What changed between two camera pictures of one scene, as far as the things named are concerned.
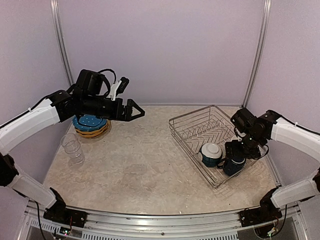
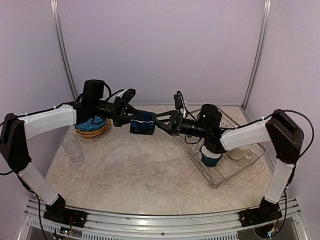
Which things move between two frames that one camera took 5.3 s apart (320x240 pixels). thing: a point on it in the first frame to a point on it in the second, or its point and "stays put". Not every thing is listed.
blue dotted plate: [88, 122] stays put
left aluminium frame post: [56, 21] stays put
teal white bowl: [211, 152] stays put
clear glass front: [71, 145] stays put
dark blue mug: [231, 167] to [142, 127]
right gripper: [256, 153] to [175, 115]
